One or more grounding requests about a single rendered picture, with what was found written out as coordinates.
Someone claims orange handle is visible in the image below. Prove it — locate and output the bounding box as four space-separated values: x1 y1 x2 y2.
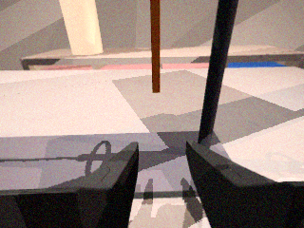
150 0 161 93

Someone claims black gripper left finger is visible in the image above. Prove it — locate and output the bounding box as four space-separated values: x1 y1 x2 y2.
0 142 139 228

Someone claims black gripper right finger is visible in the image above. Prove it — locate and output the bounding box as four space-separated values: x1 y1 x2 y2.
185 141 304 228

